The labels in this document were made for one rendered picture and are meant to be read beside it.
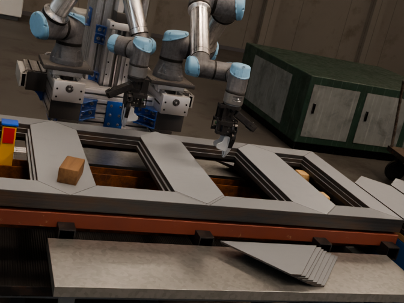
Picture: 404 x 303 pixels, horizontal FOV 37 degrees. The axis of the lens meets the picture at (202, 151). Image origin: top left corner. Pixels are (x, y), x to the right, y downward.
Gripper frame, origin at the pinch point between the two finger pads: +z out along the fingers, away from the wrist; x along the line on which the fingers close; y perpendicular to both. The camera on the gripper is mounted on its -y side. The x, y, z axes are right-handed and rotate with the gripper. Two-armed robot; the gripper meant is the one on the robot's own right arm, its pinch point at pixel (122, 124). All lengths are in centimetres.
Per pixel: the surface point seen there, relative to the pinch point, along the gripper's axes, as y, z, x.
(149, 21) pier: 240, 62, 954
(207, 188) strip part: 23, 6, -48
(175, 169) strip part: 15.4, 5.6, -31.3
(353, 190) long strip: 90, 5, -36
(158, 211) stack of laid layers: 2, 9, -62
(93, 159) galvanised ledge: -4.9, 24.3, 21.5
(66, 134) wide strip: -21.9, 5.7, -4.3
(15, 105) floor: -24, 93, 334
